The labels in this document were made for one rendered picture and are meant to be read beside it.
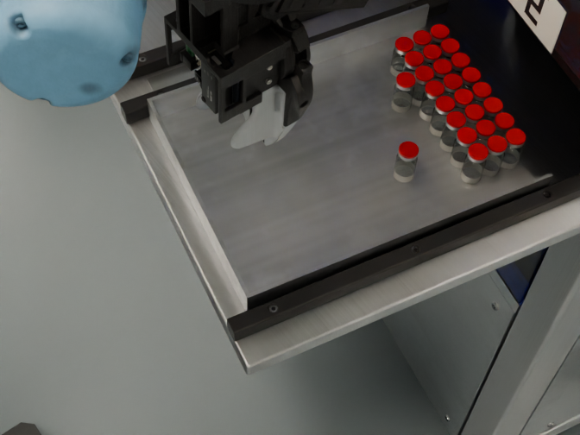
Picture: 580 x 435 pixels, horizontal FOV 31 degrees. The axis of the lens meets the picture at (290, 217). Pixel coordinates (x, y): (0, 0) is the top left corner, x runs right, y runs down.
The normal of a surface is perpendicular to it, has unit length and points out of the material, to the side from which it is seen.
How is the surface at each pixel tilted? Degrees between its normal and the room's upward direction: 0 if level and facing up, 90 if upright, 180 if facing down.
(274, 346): 0
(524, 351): 90
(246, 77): 91
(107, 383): 0
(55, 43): 90
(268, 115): 89
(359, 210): 0
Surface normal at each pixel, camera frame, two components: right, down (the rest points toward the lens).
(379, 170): 0.03, -0.53
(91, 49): 0.04, 0.85
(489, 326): -0.90, 0.36
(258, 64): 0.61, 0.69
